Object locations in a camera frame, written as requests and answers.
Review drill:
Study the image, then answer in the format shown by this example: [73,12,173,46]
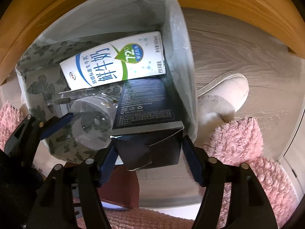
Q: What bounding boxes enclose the lined trash bin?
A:
[14,0,199,165]

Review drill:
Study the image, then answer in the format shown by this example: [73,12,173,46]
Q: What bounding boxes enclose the pink fluffy rug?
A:
[0,101,300,229]

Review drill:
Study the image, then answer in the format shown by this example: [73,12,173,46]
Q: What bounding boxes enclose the dark blue cardboard box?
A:
[111,77,184,171]

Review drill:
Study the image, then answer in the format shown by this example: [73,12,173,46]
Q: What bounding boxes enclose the white milk carton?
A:
[60,31,166,90]

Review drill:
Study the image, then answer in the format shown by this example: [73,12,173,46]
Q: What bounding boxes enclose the white slipper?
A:
[195,71,249,146]

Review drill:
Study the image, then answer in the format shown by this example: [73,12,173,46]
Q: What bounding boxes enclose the clear plastic clamshell container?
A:
[46,86,122,111]

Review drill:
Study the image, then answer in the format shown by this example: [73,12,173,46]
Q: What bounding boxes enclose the clear christmas glass cup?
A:
[70,94,118,151]

